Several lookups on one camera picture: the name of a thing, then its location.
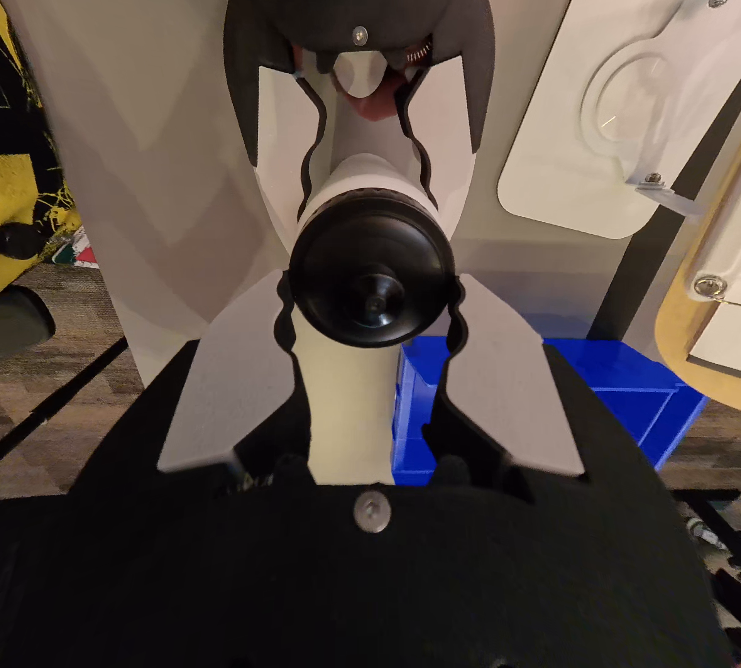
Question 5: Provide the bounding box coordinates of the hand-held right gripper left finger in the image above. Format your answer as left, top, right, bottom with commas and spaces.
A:
157, 269, 318, 485

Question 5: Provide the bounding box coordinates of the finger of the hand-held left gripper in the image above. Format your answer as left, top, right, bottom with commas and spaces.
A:
255, 66, 328, 269
396, 56, 478, 245

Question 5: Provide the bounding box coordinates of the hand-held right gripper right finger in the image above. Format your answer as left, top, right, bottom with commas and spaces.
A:
421, 273, 585, 486

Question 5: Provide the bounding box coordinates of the white bottle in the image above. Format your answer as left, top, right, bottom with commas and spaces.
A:
298, 51, 452, 252

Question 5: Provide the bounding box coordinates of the blue plastic bin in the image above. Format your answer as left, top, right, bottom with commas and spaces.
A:
391, 335, 708, 486

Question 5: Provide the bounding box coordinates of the black bottle lid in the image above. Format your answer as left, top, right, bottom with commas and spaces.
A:
288, 188, 457, 348

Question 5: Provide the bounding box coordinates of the person's left hand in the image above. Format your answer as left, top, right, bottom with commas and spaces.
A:
346, 72, 403, 123

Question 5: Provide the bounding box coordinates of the white stand base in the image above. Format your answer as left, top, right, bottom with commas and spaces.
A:
498, 0, 741, 240

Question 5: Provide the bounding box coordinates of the black tape strip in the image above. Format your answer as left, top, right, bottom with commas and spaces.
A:
587, 101, 741, 342

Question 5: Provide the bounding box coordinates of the black stand pole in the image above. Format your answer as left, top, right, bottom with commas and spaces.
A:
0, 337, 129, 457

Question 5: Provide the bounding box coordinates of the clear acrylic holder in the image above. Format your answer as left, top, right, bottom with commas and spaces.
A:
579, 0, 741, 217

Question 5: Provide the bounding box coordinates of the red green white packet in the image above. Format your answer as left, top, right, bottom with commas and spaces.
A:
52, 228, 99, 269

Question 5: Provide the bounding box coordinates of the black stool seat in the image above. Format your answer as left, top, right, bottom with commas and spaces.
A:
0, 286, 56, 359

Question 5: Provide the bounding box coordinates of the dark floor clutter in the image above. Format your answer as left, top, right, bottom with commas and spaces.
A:
672, 485, 741, 628

